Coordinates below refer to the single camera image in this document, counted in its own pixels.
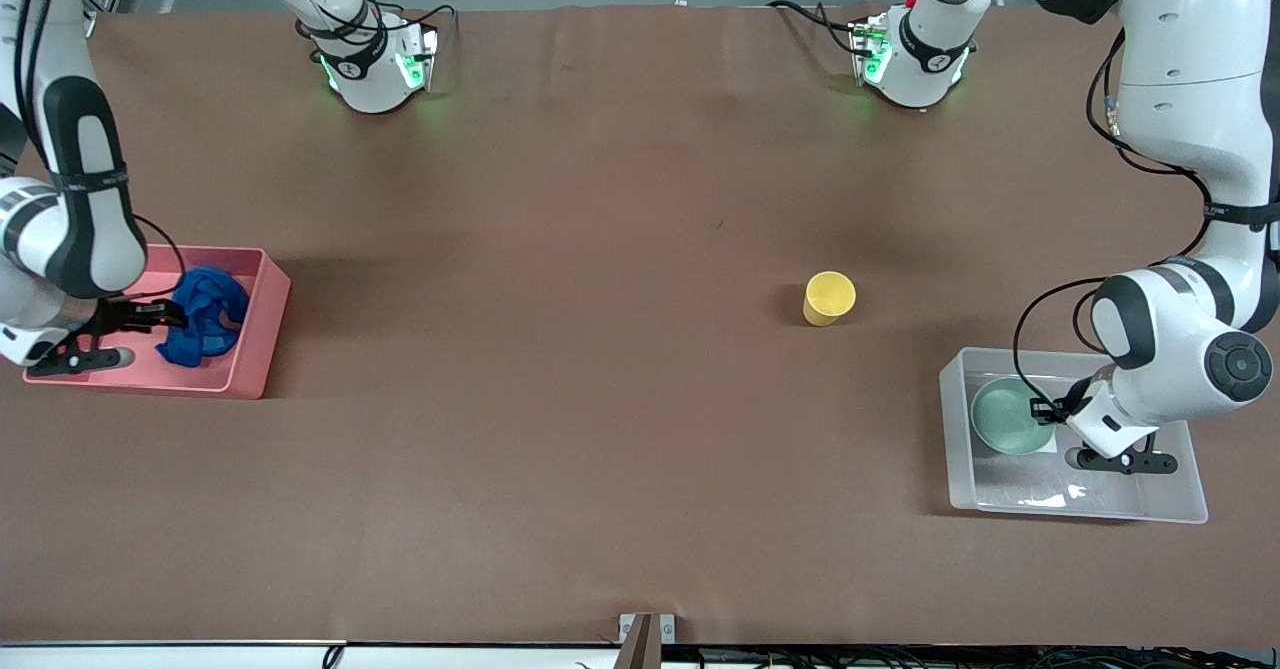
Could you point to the light green bowl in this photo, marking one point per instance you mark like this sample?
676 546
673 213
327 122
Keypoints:
1005 414

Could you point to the blue cloth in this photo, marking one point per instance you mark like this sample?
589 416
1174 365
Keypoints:
210 329

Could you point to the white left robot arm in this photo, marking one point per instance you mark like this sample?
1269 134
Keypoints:
1180 49

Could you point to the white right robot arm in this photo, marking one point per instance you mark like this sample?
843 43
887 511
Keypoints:
370 84

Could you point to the clear plastic bin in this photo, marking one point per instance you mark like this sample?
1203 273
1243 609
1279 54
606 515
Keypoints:
1180 494

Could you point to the pink plastic bin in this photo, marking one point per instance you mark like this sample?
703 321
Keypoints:
250 349

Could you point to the yellow cup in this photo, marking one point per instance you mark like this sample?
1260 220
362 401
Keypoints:
828 297

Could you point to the brown table cover sheet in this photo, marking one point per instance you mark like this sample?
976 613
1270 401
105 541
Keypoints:
640 199

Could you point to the white table edge rail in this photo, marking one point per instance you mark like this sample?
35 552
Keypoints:
170 655

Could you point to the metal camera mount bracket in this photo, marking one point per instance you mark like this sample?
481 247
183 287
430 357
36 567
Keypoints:
640 644

